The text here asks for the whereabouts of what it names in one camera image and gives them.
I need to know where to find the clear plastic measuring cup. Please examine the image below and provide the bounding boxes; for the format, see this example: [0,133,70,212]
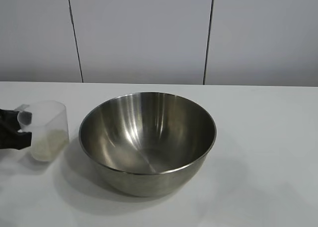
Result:
[16,100,69,162]

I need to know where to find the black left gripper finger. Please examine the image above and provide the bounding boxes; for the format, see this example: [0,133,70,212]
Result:
[0,108,33,136]
[0,131,33,151]

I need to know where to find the stainless steel mixing bowl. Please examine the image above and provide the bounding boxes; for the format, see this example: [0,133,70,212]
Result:
[79,92,217,197]

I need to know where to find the white rice grains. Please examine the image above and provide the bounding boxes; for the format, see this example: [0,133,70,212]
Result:
[31,129,68,161]

